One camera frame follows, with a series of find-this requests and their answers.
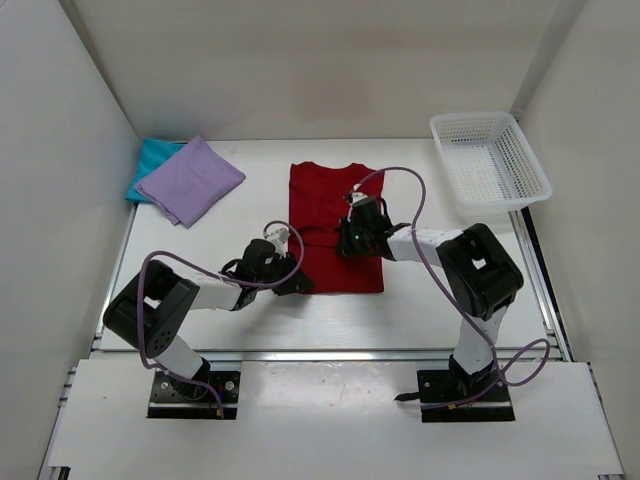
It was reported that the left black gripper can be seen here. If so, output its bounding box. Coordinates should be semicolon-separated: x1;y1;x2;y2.
255;251;314;296

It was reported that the red t shirt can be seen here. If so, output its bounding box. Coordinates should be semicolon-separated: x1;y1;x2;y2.
288;162;384;295

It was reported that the purple t shirt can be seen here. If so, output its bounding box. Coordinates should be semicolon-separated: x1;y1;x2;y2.
136;136;246;228

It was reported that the white plastic basket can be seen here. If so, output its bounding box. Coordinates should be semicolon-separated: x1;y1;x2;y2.
429;111;552;218

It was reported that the teal t shirt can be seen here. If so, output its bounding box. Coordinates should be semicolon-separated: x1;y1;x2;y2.
125;138;185;204

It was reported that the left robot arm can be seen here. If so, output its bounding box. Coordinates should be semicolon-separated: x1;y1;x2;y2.
103;237;314;400

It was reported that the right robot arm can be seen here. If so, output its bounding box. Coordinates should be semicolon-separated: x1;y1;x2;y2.
337;193;524;400

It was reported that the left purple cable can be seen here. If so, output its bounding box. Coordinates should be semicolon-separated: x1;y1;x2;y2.
137;219;307;409

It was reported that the purple cable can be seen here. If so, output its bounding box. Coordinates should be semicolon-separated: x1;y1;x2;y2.
137;219;307;409
349;166;551;409

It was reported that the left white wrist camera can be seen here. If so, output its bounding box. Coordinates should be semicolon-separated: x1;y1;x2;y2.
263;227;290;256

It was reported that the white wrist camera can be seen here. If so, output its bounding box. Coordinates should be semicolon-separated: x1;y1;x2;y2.
345;184;368;205
263;227;290;256

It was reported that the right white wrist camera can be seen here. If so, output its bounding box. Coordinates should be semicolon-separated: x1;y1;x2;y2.
345;184;368;205

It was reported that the aluminium right side rail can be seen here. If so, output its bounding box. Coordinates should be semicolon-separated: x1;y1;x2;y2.
509;207;574;362

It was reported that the aluminium rail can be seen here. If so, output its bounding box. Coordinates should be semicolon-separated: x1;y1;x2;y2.
509;207;574;362
89;347;565;362

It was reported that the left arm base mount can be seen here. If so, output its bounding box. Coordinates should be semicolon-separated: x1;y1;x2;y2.
147;370;241;420

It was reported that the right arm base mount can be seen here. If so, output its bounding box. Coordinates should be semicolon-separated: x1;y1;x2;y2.
394;370;516;423

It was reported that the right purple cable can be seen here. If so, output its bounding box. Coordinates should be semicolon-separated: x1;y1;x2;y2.
349;166;551;409

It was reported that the aluminium front rail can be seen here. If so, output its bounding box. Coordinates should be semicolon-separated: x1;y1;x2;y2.
89;347;565;362

